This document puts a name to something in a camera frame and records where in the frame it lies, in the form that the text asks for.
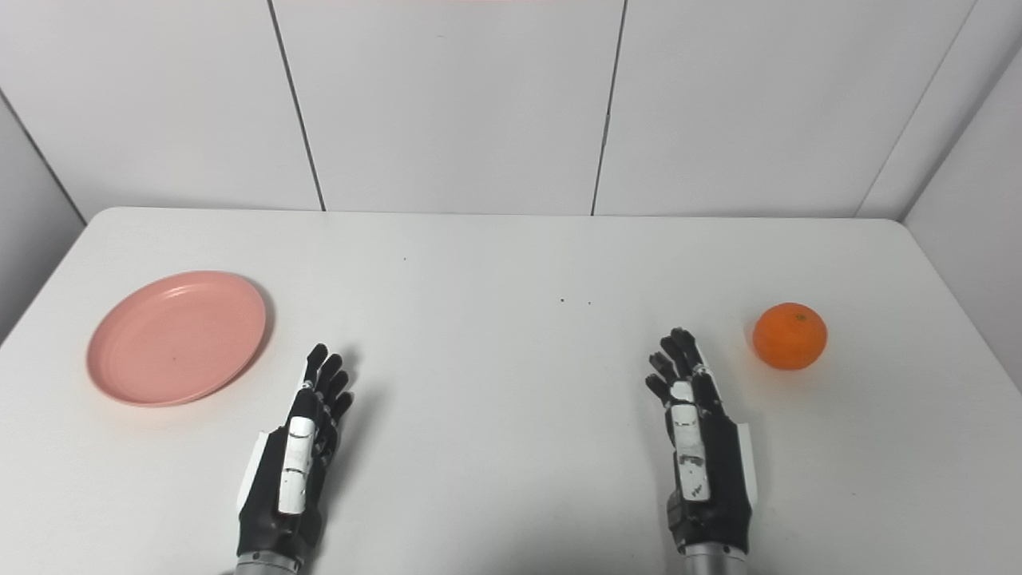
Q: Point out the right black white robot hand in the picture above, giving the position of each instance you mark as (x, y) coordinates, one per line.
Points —
(703, 463)

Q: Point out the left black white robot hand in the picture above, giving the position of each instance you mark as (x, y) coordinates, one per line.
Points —
(295, 455)

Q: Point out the orange fruit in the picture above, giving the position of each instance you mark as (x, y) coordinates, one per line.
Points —
(790, 336)

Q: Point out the pink round plate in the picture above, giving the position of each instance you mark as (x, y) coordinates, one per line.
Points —
(176, 339)

